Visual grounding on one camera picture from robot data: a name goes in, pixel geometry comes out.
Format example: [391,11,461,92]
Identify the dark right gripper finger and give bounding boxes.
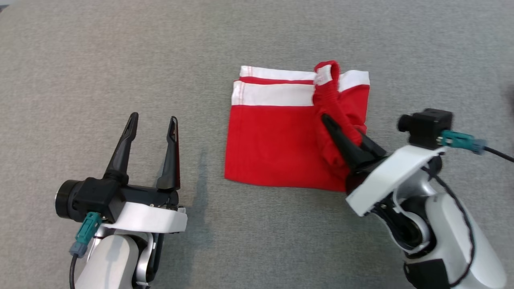
[321,114,364,169]
[355,128,387,159]

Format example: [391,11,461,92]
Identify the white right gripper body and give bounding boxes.
[345,145,447,217]

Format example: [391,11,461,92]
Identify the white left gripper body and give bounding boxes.
[98,185,188,234]

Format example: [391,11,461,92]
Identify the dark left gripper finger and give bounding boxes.
[156,116,180,191]
[103,112,139,185]

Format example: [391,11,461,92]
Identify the red garment white stripes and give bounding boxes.
[224,60,370,192]

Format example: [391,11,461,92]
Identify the right camera cable teal plug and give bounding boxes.
[438,130,514,163]

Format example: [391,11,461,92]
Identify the thin black right gripper cable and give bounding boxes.
[425,165,477,288]

